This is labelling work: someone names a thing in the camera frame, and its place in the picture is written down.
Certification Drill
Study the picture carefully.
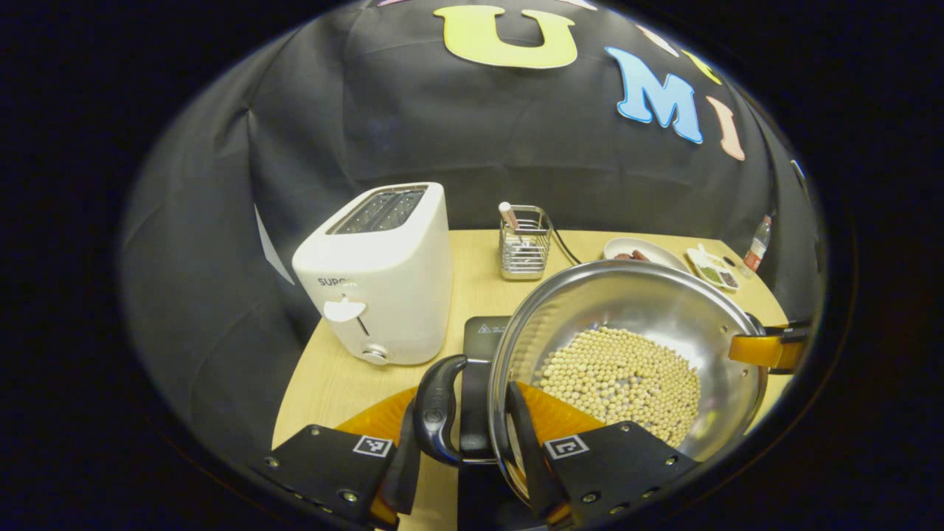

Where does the stainless steel pot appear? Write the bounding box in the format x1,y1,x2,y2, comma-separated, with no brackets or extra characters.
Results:
413,260,770,510

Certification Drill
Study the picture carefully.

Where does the wire utensil holder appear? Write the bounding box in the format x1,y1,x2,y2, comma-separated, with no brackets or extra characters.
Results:
499,205,553,282

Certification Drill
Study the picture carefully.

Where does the black induction cooktop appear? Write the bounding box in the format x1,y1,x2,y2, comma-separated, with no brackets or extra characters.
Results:
457,316,546,531

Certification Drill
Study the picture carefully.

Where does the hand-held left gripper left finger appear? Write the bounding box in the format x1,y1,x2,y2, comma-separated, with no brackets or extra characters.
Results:
251,385,423,530

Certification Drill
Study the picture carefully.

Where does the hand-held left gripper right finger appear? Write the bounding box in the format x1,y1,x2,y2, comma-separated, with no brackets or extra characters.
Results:
505,381,698,526

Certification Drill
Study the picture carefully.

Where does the pile of soybeans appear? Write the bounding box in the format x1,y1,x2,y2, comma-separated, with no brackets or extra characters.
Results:
532,327,701,448

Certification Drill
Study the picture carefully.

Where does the white round plate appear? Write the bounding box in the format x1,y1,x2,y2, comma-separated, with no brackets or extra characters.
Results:
603,237,690,272

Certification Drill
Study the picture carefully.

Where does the white toaster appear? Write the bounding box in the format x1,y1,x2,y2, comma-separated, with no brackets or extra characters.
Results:
292,182,454,367

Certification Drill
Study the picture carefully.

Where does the black power cable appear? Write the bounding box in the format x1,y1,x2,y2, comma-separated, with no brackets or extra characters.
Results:
552,229,583,266

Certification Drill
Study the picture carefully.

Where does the clear water bottle red label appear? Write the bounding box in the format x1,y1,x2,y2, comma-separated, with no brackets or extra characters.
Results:
741,215,773,279

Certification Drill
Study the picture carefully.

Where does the white divided dish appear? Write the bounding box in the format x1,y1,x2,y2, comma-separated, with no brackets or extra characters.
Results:
686,244,740,292

